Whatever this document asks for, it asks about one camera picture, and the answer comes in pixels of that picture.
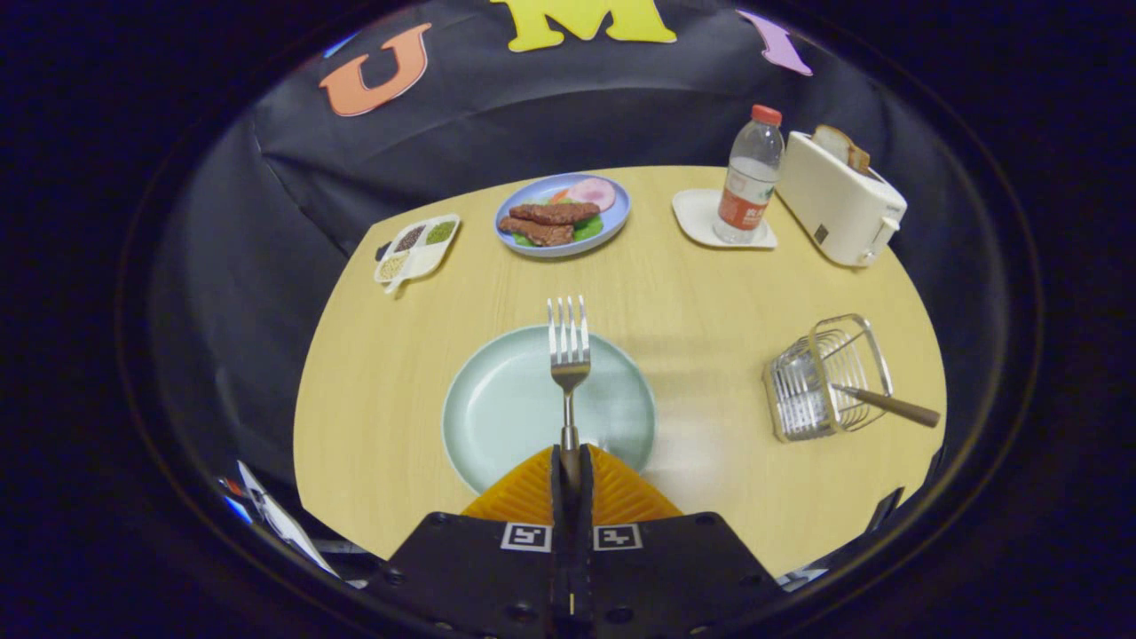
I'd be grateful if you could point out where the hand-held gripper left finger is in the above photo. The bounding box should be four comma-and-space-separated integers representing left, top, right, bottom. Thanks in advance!
364, 444, 573, 639

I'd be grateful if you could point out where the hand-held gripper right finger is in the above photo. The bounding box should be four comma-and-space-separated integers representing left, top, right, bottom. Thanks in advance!
572, 444, 786, 639

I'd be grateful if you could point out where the metal fork wooden handle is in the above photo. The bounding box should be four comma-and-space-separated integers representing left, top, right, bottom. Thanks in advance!
546, 296, 592, 498

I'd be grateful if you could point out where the metal spoon wooden handle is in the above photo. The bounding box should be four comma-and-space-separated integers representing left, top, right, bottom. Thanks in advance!
832, 383, 942, 429

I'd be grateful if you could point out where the pale green plate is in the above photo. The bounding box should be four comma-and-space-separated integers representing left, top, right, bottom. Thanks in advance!
441, 324, 659, 496

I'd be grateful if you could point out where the brown meat piece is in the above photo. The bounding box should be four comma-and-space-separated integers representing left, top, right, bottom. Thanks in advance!
509, 201, 602, 225
498, 216, 576, 248

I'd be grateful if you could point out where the white divided seasoning tray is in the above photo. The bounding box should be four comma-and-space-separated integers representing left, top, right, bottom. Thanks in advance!
373, 213, 462, 295

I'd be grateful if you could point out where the white flat panel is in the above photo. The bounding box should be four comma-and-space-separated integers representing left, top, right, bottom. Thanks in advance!
235, 460, 343, 578

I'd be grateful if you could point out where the blue plate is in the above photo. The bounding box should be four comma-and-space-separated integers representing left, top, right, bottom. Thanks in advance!
493, 172, 632, 259

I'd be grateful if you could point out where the small black box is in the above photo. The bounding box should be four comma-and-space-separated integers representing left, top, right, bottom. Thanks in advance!
865, 486, 906, 533

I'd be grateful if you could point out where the white square coaster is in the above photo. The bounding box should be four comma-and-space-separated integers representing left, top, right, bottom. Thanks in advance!
671, 187, 779, 250

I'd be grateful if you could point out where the pink ham slice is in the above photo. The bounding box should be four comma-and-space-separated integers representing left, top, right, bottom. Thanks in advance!
564, 177, 618, 213

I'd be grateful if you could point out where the clear water bottle red cap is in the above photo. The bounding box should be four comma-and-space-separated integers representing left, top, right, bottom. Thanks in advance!
713, 104, 785, 246

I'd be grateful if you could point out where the white toaster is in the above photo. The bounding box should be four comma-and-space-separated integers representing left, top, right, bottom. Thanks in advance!
775, 130, 909, 268

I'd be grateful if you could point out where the black backdrop cloth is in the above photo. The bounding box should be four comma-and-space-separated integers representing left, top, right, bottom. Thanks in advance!
146, 0, 1013, 533

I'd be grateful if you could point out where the metal wire basket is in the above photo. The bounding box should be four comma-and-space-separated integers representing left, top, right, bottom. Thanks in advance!
761, 313, 895, 443

